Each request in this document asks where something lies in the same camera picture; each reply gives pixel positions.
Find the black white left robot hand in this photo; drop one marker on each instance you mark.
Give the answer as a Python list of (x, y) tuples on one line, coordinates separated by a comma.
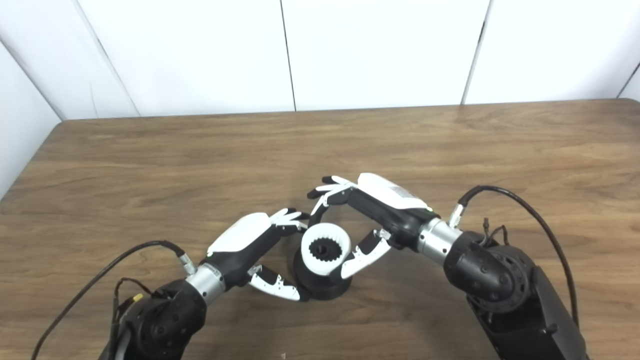
[(240, 237)]

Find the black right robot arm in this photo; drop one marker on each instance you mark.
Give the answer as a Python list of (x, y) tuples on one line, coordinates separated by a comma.
[(500, 285)]

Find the round black plastic part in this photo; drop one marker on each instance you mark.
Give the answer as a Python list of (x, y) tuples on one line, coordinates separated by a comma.
[(325, 290)]

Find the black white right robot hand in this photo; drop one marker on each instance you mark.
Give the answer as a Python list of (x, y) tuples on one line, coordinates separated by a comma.
[(395, 210)]

